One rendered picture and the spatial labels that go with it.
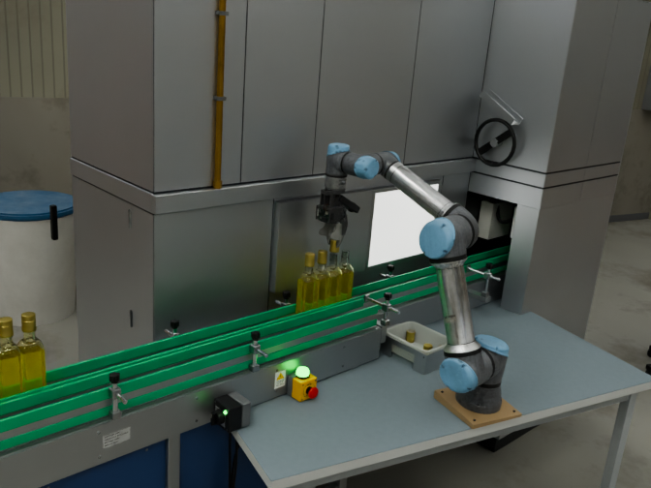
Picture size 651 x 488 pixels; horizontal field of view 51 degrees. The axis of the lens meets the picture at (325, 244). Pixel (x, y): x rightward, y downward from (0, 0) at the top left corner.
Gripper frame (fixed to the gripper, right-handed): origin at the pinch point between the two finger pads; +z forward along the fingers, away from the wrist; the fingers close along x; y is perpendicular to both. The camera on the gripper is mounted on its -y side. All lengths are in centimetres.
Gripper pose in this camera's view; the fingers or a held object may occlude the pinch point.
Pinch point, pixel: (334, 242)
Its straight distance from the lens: 244.3
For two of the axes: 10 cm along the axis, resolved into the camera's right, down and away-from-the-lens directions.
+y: -7.3, 1.6, -6.7
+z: -0.7, 9.5, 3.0
